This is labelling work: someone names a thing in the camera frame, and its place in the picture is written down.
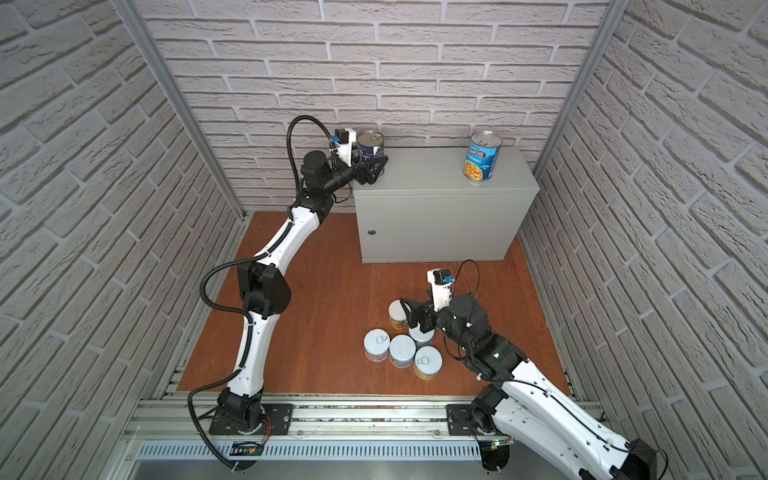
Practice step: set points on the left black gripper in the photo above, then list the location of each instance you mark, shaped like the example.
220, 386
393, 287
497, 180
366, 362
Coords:
365, 171

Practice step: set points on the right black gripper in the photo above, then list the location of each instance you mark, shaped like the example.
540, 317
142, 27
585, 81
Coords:
420, 310

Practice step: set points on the dark purple label can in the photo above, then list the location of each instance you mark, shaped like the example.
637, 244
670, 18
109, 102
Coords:
370, 143

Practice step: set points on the blue label soup can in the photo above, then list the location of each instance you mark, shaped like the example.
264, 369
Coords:
483, 150

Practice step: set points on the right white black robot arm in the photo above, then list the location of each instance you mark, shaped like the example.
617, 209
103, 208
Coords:
520, 402

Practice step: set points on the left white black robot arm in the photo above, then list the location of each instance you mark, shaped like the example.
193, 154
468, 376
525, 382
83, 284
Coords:
263, 288

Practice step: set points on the white lid orange can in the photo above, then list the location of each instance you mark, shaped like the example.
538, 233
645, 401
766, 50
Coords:
397, 315

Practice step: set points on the silver top can right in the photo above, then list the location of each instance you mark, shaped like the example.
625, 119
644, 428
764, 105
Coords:
421, 339

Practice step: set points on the silver can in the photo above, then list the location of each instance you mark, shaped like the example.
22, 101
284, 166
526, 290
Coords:
402, 350
421, 339

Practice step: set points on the silver top centre can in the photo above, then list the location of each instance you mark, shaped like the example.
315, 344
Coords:
402, 350

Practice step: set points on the white lid purple can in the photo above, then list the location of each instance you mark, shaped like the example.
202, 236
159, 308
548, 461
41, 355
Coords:
376, 345

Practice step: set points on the yellow label pull-tab can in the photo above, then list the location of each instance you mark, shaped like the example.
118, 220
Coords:
427, 363

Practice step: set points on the grey metal cabinet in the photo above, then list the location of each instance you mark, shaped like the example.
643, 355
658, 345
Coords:
422, 208

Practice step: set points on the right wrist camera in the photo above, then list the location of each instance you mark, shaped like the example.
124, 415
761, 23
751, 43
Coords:
441, 283

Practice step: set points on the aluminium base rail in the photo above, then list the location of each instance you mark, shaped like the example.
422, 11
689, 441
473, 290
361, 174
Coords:
314, 418

